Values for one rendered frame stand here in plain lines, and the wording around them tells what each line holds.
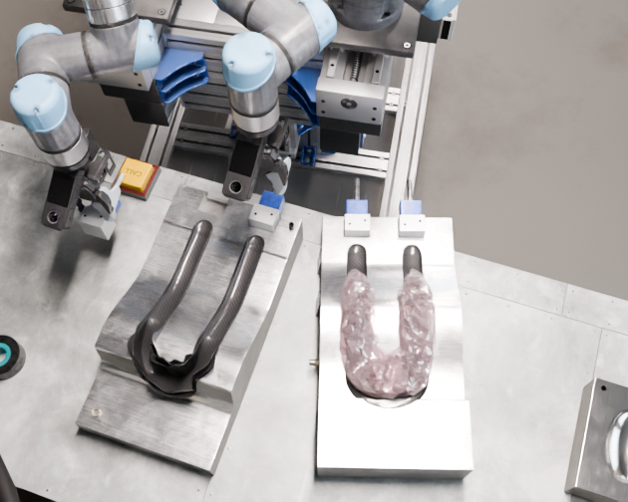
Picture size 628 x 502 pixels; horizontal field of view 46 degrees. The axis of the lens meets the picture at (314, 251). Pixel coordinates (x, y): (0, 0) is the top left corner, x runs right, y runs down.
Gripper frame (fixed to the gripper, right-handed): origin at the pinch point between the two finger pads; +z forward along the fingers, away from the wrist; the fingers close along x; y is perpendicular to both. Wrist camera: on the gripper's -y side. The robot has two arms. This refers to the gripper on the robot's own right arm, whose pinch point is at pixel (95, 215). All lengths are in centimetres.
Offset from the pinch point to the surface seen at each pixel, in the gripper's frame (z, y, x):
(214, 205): 8.7, 13.1, -17.8
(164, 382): 7.9, -23.9, -23.0
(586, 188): 95, 97, -106
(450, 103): 95, 117, -54
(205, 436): 8.9, -30.3, -33.4
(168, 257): 6.6, -1.2, -14.3
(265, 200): 4.6, 15.4, -28.2
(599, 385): 8, 0, -97
